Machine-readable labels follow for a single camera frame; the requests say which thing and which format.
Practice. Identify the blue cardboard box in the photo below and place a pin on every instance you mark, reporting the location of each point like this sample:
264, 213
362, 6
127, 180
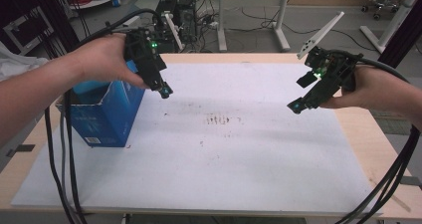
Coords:
112, 117

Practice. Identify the grey framed monitor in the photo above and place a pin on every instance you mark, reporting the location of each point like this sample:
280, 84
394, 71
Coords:
28, 30

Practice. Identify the office chair base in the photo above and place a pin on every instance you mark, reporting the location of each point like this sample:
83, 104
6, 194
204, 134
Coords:
379, 5

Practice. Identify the wooden table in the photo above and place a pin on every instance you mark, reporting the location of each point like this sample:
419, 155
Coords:
365, 141

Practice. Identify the person's left hand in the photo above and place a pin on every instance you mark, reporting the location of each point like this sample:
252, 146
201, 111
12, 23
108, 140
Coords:
106, 61

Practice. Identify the person's grey trousers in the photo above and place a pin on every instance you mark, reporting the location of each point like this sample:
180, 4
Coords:
215, 220

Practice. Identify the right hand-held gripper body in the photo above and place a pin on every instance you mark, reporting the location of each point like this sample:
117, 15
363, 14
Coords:
335, 71

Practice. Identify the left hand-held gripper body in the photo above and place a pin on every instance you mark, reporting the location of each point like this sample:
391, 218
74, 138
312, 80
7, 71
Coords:
144, 54

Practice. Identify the black tape strip on table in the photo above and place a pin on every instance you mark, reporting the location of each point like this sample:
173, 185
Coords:
411, 180

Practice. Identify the white desk leg with foot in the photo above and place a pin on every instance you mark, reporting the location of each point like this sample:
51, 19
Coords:
391, 28

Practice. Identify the person's right hand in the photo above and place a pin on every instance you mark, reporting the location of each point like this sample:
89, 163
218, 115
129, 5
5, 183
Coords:
365, 91

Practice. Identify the white foam mat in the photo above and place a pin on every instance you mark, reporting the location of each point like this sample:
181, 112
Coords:
205, 171

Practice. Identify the black tape strip on floor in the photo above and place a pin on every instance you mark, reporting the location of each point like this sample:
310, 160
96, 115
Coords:
21, 150

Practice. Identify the white cloth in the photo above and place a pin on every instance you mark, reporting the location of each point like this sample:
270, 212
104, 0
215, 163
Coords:
16, 64

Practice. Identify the black computer tower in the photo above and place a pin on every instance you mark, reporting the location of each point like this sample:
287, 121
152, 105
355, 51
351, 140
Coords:
185, 18

